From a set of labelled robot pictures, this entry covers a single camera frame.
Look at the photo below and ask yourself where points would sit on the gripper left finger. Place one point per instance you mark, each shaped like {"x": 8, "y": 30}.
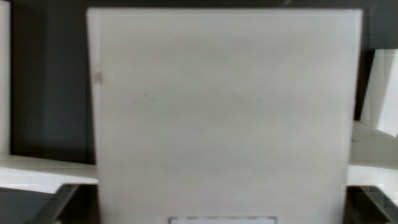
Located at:
{"x": 74, "y": 206}

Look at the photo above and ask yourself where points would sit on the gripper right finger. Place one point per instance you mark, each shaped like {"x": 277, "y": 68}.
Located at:
{"x": 371, "y": 208}

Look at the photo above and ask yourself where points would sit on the white cabinet top block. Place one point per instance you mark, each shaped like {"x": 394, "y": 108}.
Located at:
{"x": 225, "y": 113}

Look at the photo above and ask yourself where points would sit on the white fence wall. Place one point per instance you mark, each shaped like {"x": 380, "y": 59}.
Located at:
{"x": 37, "y": 170}

